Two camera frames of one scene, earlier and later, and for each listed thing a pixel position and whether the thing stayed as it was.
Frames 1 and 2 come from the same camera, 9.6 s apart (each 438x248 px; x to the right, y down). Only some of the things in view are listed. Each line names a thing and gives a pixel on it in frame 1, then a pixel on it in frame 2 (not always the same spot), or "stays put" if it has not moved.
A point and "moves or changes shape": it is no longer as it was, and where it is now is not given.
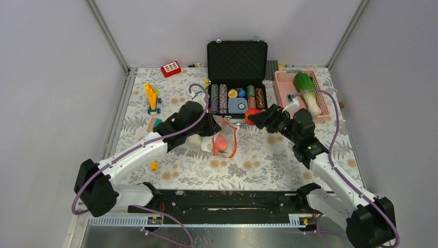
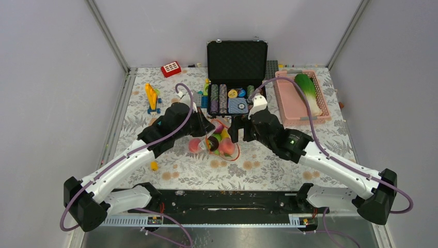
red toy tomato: (251, 111) moves or changes shape
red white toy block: (171, 69) stays put
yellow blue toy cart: (153, 98) stays put
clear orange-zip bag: (224, 141) moves or changes shape
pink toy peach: (220, 144) moves or changes shape
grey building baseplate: (271, 67) stays put
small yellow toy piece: (154, 166) stays put
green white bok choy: (304, 82) stays put
